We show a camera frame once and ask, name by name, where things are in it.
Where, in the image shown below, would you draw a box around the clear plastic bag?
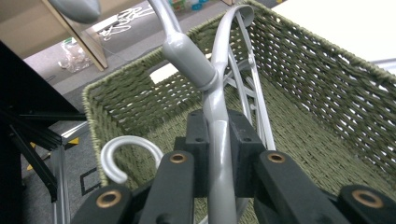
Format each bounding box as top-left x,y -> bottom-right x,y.
57,36 -> 92,75

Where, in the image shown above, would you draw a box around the white hanger hook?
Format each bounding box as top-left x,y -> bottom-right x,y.
100,134 -> 165,185

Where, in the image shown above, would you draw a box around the white tangled cord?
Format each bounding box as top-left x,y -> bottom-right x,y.
98,5 -> 157,42

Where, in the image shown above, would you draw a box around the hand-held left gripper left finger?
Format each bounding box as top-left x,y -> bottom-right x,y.
139,109 -> 210,224

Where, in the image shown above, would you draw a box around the white table mat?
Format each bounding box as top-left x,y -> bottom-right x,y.
270,0 -> 396,63

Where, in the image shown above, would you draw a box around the colourful plastic toys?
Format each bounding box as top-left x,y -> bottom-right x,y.
168,0 -> 210,12

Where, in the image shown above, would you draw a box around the black metal stand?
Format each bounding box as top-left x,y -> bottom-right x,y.
0,105 -> 89,203

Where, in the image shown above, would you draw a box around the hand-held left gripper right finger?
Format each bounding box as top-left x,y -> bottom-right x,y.
228,108 -> 350,224

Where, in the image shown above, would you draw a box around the grey plastic clothes hanger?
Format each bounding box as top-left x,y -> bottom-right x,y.
48,0 -> 278,224

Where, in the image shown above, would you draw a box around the aluminium frame rail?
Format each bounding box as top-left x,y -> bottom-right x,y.
50,120 -> 90,224

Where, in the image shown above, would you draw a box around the light wooden shelf unit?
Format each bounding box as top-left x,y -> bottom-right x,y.
0,0 -> 157,72

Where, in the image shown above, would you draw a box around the green woven basket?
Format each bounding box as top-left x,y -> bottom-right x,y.
82,0 -> 396,224

